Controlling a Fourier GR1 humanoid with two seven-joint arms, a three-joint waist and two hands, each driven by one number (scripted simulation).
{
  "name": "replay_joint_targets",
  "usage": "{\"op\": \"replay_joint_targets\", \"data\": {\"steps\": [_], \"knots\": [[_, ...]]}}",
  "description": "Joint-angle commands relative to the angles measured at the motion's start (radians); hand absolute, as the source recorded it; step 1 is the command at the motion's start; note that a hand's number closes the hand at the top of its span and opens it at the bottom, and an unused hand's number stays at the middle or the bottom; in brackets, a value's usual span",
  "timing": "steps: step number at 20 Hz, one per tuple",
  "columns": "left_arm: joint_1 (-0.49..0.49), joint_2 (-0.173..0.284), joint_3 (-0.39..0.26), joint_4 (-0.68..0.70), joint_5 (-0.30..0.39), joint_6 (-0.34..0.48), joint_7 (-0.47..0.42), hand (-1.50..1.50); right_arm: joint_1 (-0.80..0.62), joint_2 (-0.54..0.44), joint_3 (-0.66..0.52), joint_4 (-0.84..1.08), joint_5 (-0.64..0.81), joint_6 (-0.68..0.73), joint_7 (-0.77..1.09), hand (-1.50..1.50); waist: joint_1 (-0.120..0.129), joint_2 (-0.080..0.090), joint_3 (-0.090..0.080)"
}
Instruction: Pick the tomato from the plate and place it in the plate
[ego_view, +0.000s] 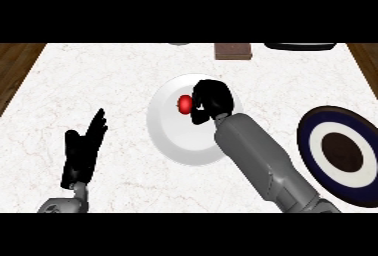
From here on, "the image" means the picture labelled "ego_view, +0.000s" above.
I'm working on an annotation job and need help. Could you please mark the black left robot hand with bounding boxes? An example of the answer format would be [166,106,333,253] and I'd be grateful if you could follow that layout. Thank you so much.
[60,107,110,191]

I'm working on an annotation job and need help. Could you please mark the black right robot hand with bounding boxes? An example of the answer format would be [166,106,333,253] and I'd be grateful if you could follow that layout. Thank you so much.
[190,79,237,126]

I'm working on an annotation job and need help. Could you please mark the white plate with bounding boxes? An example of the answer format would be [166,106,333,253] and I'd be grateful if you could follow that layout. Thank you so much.
[145,73,246,167]

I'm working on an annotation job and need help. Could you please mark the dark blue ringed plate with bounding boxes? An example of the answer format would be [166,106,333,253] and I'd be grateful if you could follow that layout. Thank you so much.
[296,105,378,209]

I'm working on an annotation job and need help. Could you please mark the brown wooden block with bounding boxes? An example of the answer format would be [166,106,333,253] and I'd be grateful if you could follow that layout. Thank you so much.
[215,43,255,61]

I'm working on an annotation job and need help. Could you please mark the black flat appliance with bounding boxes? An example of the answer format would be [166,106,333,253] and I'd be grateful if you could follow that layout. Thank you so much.
[264,43,340,52]

